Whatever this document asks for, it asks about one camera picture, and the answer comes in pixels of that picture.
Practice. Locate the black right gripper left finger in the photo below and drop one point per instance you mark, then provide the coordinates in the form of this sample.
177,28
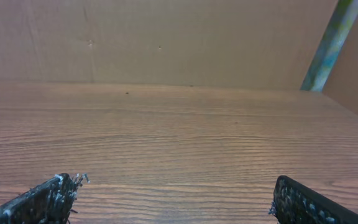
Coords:
48,203

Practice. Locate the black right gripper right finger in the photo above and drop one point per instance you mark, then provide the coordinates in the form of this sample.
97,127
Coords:
294,203

